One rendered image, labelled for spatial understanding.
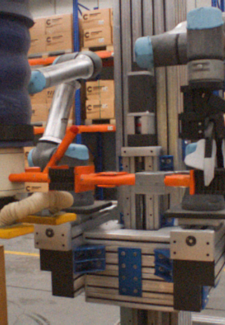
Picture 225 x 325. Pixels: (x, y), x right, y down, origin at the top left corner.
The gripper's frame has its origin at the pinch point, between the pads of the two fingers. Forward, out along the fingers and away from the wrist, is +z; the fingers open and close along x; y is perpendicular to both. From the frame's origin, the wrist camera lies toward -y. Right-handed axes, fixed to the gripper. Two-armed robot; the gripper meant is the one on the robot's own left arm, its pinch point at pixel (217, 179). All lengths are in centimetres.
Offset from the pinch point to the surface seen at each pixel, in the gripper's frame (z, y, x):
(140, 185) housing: 1.3, 15.7, 3.8
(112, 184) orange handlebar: 1.2, 22.9, 3.2
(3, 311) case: 46, 75, -16
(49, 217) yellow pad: 11.2, 46.2, -4.5
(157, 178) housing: -0.3, 11.8, 3.7
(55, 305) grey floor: 118, 182, -192
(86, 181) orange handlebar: 0.6, 29.4, 3.9
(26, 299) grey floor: 118, 212, -192
